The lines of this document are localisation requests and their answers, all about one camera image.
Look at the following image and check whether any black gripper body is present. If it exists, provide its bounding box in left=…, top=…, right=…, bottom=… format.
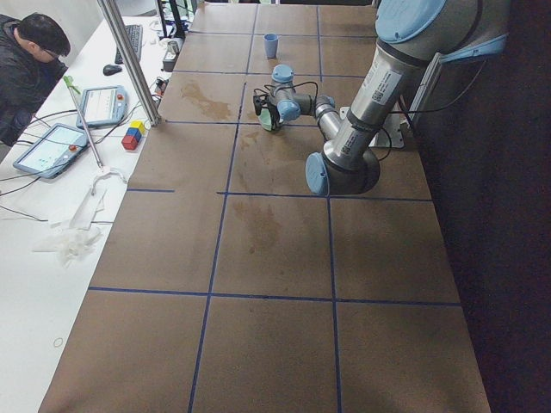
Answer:
left=252, top=88, right=280, bottom=129

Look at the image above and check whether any pale green plastic bowl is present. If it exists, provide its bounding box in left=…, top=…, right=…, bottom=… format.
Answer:
left=258, top=108, right=275, bottom=132

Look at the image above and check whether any light blue plastic cup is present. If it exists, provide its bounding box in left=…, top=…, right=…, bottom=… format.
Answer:
left=263, top=34, right=279, bottom=59

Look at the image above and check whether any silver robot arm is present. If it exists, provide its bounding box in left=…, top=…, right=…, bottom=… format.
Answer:
left=253, top=1, right=511, bottom=196

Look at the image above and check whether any small metal can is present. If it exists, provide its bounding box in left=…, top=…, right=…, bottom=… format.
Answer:
left=166, top=40, right=180, bottom=55

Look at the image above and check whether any red blue yellow block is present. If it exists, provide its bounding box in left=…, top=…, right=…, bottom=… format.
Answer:
left=121, top=120, right=146, bottom=151

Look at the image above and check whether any black keyboard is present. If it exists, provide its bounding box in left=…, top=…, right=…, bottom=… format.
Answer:
left=125, top=24, right=143, bottom=60

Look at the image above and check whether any black computer mouse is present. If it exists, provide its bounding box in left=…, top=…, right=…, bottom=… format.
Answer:
left=102, top=65, right=122, bottom=77

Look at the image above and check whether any far teach pendant tablet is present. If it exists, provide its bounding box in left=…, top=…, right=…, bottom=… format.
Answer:
left=80, top=85, right=127, bottom=128

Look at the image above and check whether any teach pendant tablet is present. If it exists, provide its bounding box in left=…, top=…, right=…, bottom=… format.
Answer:
left=80, top=85, right=127, bottom=128
left=13, top=123, right=88, bottom=179

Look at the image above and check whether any thin metal rod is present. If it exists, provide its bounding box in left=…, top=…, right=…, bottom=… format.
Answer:
left=63, top=75, right=106, bottom=172

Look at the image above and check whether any near teach pendant tablet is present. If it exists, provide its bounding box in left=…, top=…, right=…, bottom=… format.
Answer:
left=13, top=123, right=88, bottom=179

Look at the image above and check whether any crumpled white tissue pile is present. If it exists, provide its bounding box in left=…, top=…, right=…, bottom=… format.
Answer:
left=31, top=227, right=102, bottom=268

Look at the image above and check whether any seated person in black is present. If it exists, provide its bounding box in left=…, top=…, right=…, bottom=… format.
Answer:
left=1, top=13, right=71, bottom=147

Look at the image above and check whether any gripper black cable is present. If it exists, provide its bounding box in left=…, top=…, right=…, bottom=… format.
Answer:
left=252, top=81, right=322, bottom=115

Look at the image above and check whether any aluminium frame post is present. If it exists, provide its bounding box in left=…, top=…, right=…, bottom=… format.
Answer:
left=97, top=0, right=161, bottom=126

